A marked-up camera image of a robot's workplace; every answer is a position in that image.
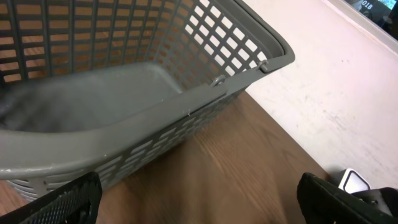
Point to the grey plastic shopping basket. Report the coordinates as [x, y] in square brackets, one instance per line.
[108, 86]

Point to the white barcode scanner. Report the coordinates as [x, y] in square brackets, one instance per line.
[349, 181]

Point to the dark glass window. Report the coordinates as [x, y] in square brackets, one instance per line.
[381, 12]

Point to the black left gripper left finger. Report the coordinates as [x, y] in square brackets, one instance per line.
[75, 202]

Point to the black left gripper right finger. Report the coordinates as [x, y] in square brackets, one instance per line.
[322, 202]

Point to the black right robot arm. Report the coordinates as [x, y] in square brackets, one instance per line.
[384, 199]

